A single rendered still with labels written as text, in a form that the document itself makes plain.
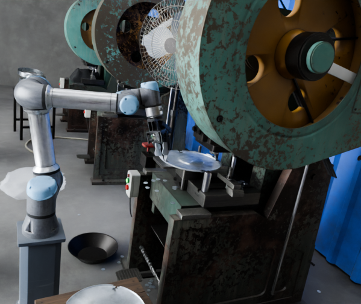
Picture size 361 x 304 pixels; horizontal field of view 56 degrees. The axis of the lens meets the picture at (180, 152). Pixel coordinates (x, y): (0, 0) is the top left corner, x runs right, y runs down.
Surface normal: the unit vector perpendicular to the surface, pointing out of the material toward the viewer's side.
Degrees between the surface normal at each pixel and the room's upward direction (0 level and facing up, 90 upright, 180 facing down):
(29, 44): 90
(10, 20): 90
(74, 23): 90
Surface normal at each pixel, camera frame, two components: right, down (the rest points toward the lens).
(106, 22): 0.36, 0.33
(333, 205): -0.91, -0.01
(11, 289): 0.15, -0.94
